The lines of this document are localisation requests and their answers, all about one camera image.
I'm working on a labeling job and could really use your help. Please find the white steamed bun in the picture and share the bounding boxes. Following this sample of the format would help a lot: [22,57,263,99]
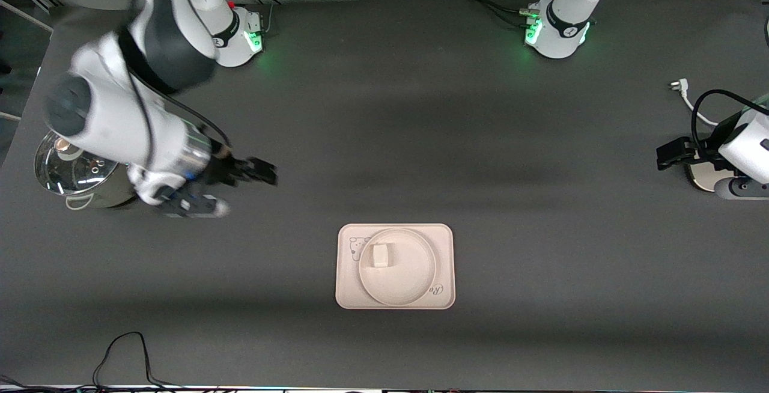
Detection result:
[370,242,395,270]

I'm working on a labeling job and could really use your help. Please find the round cream plate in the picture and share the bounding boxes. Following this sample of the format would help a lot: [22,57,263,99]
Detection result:
[358,227,438,307]

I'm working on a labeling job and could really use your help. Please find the cream rectangular tray rabbit print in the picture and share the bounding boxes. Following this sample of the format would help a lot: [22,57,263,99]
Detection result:
[335,223,457,310]

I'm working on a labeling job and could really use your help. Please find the white toaster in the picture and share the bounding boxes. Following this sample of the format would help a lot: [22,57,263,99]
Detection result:
[684,162,725,193]

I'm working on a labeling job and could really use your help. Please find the rice cooker with glass lid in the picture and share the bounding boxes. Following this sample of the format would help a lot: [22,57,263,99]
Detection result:
[33,130,142,211]

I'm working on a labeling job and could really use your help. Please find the black left arm wrist cable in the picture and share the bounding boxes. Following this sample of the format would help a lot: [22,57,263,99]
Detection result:
[690,89,769,154]

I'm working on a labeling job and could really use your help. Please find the black arm wrist cable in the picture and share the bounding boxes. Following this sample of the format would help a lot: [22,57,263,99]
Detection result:
[120,0,234,147]
[690,89,769,154]

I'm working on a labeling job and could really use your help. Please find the white toaster cable with plug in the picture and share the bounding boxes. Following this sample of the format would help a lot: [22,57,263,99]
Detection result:
[669,79,722,127]

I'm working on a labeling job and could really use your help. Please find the black right arm wrist cable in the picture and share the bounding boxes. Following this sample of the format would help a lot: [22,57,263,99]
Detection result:
[120,0,234,147]

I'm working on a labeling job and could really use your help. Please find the thin black cable loop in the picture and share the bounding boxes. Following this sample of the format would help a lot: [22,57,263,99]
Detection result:
[92,331,184,389]

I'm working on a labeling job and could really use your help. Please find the black left arm base cables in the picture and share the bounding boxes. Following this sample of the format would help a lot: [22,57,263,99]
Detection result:
[452,0,562,28]

